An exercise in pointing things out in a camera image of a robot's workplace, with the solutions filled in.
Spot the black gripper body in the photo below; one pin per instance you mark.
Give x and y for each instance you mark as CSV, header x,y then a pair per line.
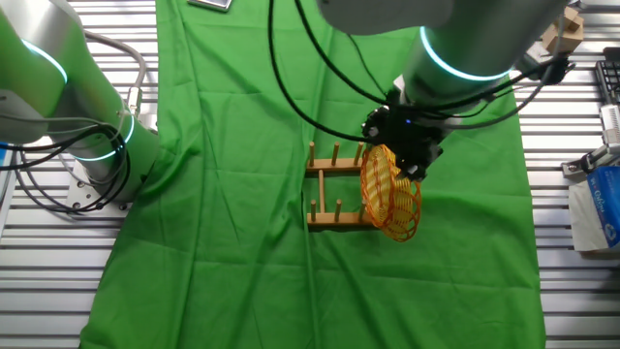
x,y
414,136

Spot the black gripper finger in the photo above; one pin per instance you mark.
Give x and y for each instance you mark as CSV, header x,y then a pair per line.
x,y
412,172
375,127

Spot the wooden dish rack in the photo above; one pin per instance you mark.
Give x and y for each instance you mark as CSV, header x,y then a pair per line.
x,y
334,166

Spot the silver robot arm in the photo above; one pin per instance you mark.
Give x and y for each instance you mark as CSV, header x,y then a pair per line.
x,y
465,43

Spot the blue white tissue box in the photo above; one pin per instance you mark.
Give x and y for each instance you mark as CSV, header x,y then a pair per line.
x,y
579,218

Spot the wooden block puzzle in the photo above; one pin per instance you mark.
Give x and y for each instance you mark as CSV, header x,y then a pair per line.
x,y
571,29

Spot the green cloth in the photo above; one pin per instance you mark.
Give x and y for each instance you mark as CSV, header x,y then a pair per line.
x,y
218,242

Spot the blue tissue pack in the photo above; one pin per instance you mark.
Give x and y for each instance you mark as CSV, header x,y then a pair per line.
x,y
605,203

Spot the silver digital kitchen scale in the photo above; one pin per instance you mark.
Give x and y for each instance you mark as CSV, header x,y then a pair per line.
x,y
213,4

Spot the aluminium camera bracket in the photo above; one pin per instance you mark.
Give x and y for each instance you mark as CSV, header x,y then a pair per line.
x,y
581,165

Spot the silver tripod camera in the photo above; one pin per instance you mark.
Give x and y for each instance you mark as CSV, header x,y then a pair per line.
x,y
611,121

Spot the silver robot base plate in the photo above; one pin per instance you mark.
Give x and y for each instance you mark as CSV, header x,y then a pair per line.
x,y
80,194

